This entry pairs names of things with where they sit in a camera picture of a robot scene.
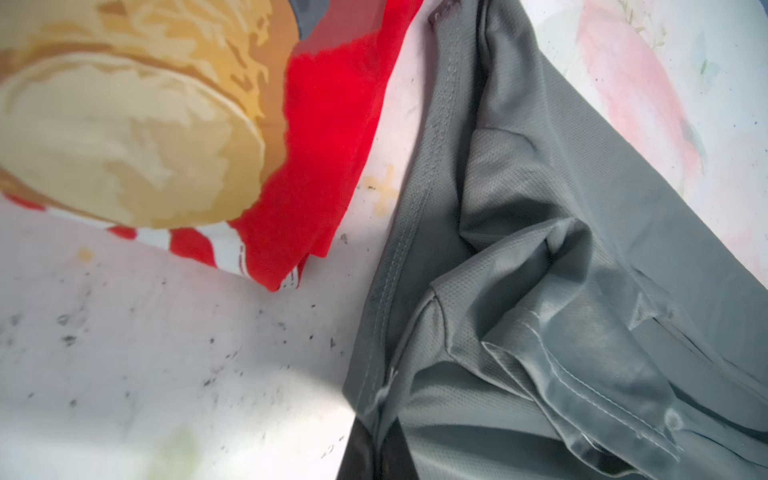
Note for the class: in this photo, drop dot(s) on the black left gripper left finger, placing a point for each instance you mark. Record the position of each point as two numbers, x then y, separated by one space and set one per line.
359 458

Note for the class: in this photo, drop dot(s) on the grey t shirt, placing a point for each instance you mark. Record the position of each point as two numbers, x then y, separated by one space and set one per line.
546 306

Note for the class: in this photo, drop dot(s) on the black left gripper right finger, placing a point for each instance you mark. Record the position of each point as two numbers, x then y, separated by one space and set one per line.
395 459

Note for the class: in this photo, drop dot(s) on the red teddy bear t shirt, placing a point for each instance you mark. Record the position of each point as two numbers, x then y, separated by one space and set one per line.
232 133

